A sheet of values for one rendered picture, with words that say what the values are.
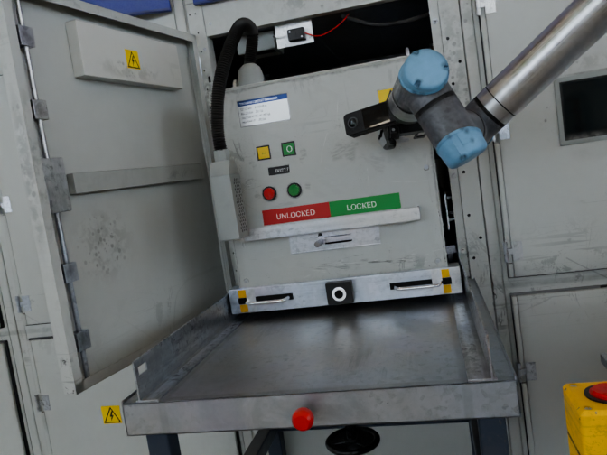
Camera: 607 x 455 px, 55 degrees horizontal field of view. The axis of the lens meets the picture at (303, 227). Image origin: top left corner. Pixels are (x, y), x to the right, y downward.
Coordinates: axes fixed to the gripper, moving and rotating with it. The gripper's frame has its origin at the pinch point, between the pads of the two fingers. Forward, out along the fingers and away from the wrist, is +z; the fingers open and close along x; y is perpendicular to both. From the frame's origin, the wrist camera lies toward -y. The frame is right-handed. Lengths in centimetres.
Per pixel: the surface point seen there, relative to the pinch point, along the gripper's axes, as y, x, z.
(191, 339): -45, -36, -2
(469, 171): 24.5, -5.7, 18.2
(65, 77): -62, 18, -13
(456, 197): 21.0, -11.3, 21.1
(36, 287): -98, -14, 53
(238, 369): -36, -43, -14
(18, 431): -114, -55, 68
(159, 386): -49, -43, -18
